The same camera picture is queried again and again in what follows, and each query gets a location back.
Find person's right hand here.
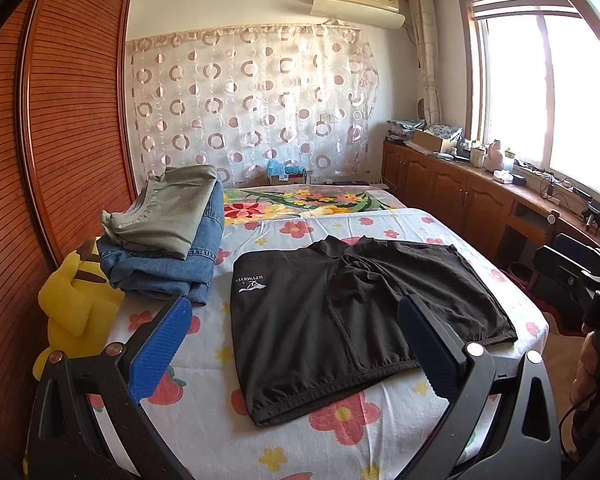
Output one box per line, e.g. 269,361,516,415
570,324,600,411

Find pink floral blanket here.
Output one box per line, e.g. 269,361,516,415
223,184,405,224

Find yellow plush toy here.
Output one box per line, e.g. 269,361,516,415
32,237,124,379

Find sheer circle-pattern curtain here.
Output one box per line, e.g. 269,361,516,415
126,23,379,186

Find window with wooden frame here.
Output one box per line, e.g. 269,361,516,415
460,0,600,200

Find wooden slatted wardrobe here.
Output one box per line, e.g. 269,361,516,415
0,0,135,460

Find white cup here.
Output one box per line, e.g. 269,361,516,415
470,144,486,168

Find beige side curtain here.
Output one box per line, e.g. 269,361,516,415
408,0,441,125

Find cardboard box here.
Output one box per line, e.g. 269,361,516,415
413,130,458,154

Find black shorts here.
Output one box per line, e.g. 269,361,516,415
230,236,517,427

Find olive green folded garment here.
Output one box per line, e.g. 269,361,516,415
100,165,221,260

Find white floral bed sheet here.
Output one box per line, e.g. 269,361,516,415
140,208,548,479

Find blue folded jeans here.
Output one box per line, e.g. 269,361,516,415
96,182,224,306

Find pink figurine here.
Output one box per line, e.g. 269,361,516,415
484,140,504,174

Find white air conditioner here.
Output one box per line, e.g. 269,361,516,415
310,0,405,29

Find wooden sideboard cabinet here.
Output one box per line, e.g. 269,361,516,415
381,141,600,269

